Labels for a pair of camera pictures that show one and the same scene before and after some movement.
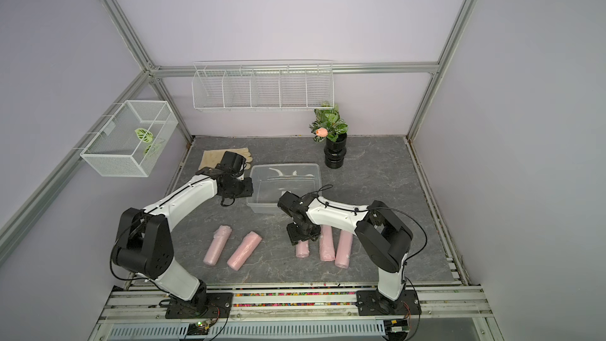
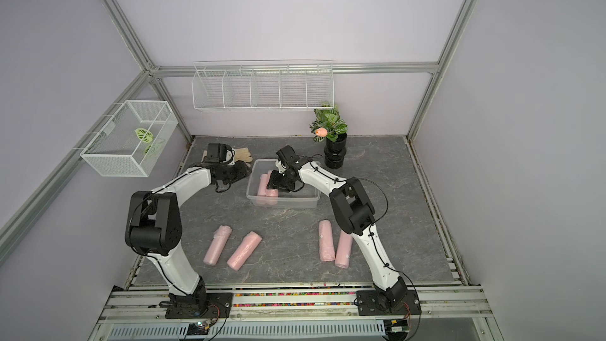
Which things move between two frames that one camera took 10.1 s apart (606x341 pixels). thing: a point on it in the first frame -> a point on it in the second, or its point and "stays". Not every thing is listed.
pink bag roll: (327, 243) stays
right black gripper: (293, 235) -> (274, 181)
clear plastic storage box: (271, 181) stays
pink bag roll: (342, 256) stays
